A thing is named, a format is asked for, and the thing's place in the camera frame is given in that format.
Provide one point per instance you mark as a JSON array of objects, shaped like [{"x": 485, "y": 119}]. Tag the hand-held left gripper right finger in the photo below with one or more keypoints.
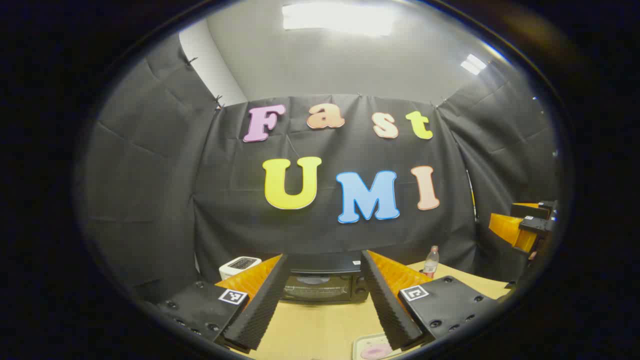
[{"x": 387, "y": 310}]

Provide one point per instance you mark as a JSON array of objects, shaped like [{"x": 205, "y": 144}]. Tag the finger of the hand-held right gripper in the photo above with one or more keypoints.
[
  {"x": 507, "y": 230},
  {"x": 532, "y": 210}
]

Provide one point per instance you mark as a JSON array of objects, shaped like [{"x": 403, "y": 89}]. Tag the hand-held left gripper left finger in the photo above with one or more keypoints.
[{"x": 260, "y": 310}]

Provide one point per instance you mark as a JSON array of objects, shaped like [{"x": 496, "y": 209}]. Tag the cream square food plate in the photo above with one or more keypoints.
[{"x": 362, "y": 341}]

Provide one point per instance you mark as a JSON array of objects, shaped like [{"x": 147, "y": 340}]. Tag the pink round food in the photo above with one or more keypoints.
[{"x": 372, "y": 352}]

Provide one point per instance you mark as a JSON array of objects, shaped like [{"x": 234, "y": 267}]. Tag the black electric oven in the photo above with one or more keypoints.
[{"x": 320, "y": 292}]

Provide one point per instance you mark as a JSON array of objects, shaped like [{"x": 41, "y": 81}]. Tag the yellow pole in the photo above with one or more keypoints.
[{"x": 472, "y": 200}]

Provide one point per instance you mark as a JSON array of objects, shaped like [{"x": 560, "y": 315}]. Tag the white toaster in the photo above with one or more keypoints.
[{"x": 240, "y": 265}]

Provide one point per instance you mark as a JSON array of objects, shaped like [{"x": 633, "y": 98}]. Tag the clear red label water bottle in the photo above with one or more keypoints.
[{"x": 431, "y": 262}]

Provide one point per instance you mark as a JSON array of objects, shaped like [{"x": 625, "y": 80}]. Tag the black backdrop cloth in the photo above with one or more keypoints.
[{"x": 225, "y": 200}]

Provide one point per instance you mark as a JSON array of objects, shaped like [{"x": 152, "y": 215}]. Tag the small ceiling light panel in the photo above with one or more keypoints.
[{"x": 473, "y": 64}]

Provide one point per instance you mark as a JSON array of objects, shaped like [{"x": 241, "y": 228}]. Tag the large ceiling light panel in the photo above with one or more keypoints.
[{"x": 337, "y": 19}]

